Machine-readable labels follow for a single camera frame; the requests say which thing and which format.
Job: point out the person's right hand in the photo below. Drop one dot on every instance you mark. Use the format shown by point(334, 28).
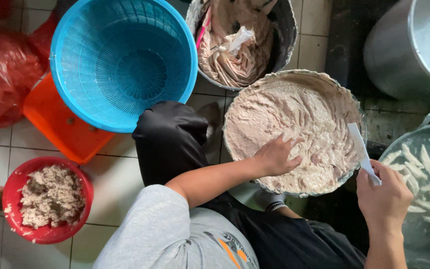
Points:
point(385, 201)

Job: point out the person's left hand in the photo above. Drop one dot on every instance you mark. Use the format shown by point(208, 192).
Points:
point(273, 158)

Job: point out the white plastic spatula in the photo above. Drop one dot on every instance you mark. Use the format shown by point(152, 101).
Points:
point(360, 147)

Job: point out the group of white fish cakes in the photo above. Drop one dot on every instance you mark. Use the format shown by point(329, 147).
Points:
point(424, 175)

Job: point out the striped ankle band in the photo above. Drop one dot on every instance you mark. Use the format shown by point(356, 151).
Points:
point(276, 206)

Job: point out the green plastic basin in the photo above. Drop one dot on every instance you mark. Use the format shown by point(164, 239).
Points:
point(424, 239)

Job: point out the beige fish paste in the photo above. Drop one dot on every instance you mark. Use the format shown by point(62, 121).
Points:
point(312, 119)

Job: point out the metal bowl of paste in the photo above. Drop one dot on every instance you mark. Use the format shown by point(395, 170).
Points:
point(237, 112)

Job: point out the paste-smeared plastic sheet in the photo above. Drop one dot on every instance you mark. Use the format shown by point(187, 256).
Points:
point(233, 67)

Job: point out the person's black trousers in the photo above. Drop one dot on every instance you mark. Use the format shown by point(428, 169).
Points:
point(170, 138)

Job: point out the small clear plastic bag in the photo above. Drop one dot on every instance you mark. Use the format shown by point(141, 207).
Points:
point(240, 38)

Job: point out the paste-smeared metal bucket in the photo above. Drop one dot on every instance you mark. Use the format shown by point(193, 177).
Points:
point(286, 33)

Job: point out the person's grey shirt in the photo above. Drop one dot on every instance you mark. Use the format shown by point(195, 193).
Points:
point(162, 231)

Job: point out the large aluminium pot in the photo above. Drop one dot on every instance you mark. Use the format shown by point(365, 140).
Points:
point(390, 56)

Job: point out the blue plastic basket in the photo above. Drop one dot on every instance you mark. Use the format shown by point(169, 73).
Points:
point(125, 63)

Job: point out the orange plastic stool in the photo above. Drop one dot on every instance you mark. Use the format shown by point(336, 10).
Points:
point(58, 127)

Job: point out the minced beige filling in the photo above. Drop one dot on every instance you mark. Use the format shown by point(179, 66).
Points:
point(52, 196)

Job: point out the red plastic bowl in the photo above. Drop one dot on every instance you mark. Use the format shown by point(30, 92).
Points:
point(11, 194)

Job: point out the red plastic bag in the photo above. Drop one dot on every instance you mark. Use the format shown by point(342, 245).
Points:
point(2, 71)

